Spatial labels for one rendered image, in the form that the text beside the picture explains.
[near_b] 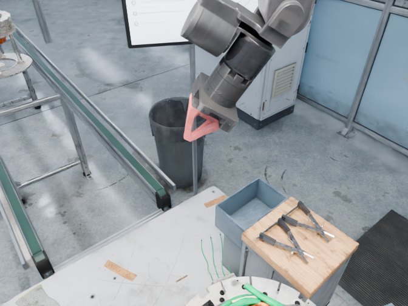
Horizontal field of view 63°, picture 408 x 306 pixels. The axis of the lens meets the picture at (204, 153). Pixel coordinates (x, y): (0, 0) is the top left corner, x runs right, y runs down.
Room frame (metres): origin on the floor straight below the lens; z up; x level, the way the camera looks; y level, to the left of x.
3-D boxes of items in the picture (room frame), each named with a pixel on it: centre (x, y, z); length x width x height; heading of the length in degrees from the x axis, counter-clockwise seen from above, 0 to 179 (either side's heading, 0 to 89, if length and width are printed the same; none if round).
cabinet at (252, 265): (0.49, -0.23, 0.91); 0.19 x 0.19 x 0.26; 40
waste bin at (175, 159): (1.85, 0.17, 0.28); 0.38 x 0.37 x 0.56; 128
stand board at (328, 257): (0.49, -0.23, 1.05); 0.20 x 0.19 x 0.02; 40
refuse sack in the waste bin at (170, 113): (1.85, 0.17, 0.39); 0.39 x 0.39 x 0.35
